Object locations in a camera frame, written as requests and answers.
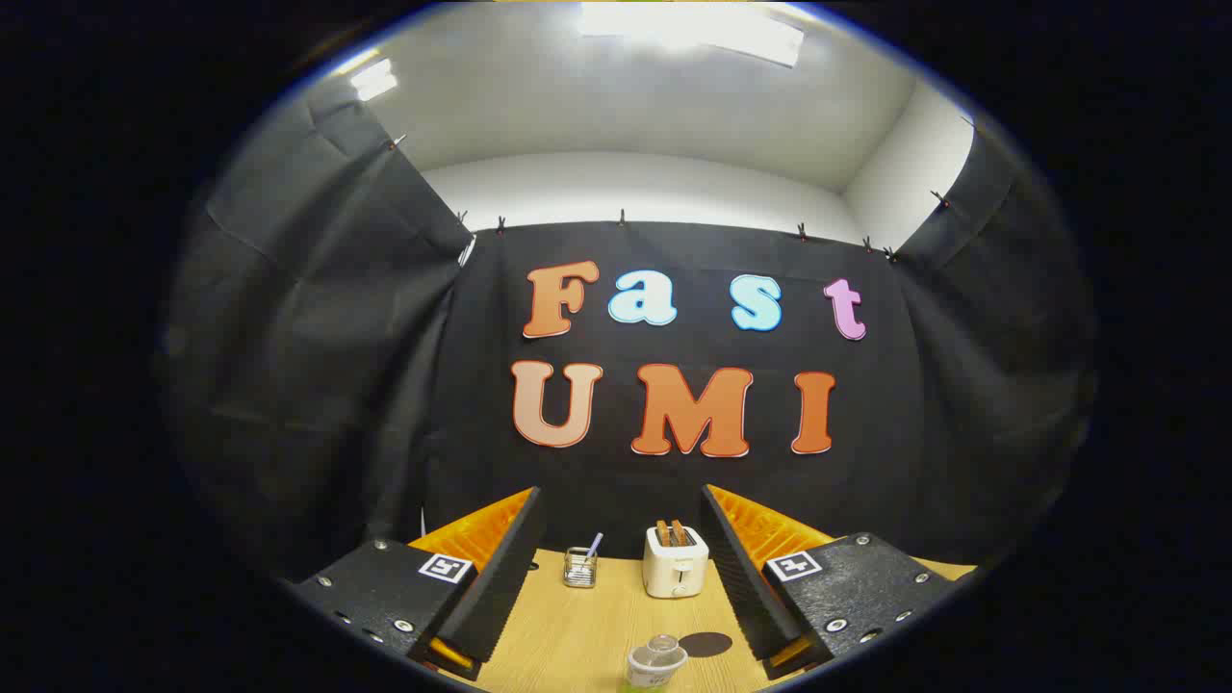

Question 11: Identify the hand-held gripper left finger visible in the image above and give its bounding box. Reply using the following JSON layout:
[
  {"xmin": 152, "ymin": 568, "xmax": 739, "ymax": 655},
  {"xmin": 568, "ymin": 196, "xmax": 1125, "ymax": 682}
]
[{"xmin": 284, "ymin": 486, "xmax": 548, "ymax": 682}]

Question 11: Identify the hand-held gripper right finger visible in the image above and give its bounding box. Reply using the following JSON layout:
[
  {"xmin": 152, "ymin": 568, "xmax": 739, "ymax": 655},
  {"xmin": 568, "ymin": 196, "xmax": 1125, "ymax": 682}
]
[{"xmin": 700, "ymin": 484, "xmax": 963, "ymax": 680}]

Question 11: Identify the wooden table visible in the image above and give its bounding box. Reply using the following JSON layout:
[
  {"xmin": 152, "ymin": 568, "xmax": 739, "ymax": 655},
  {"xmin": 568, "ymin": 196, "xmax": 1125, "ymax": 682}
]
[{"xmin": 438, "ymin": 549, "xmax": 978, "ymax": 693}]

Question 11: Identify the clear juice bottle green label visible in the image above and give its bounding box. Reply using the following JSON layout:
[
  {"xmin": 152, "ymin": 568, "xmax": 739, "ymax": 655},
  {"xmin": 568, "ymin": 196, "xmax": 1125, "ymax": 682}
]
[{"xmin": 626, "ymin": 633, "xmax": 690, "ymax": 693}]

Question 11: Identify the white toaster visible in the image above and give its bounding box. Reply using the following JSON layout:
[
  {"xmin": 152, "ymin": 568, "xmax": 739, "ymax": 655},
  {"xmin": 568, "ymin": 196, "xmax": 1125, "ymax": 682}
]
[{"xmin": 642, "ymin": 525, "xmax": 710, "ymax": 600}]

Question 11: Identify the large ceiling light panel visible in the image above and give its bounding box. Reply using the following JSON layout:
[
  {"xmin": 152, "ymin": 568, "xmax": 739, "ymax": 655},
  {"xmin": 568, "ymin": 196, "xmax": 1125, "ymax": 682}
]
[{"xmin": 577, "ymin": 0, "xmax": 805, "ymax": 68}]

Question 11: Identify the small ceiling light panel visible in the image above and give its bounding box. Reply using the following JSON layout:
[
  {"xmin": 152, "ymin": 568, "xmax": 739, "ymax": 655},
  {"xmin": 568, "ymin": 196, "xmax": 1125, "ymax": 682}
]
[{"xmin": 348, "ymin": 58, "xmax": 398, "ymax": 102}]

